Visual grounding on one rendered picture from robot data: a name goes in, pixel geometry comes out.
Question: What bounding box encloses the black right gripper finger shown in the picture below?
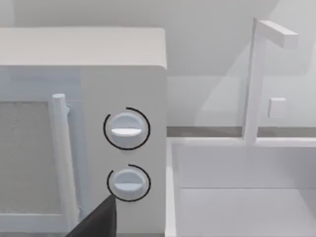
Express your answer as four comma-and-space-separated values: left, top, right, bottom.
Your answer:
64, 195, 117, 237

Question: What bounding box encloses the small white microwave knob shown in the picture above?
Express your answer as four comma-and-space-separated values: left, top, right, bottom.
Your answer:
106, 163, 152, 202

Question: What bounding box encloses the large white microwave knob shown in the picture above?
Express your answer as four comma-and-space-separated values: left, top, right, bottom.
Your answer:
103, 107, 151, 151

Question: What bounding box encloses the white sink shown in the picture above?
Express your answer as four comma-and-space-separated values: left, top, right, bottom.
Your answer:
164, 136, 316, 237

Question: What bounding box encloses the pale microwave oven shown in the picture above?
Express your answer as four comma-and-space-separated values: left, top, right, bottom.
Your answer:
0, 27, 168, 237

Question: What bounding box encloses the tall white tap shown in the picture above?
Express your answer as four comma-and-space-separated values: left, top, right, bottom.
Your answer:
243, 17, 299, 144

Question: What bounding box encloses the white microwave door handle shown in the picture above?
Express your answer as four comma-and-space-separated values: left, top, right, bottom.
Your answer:
51, 93, 83, 237

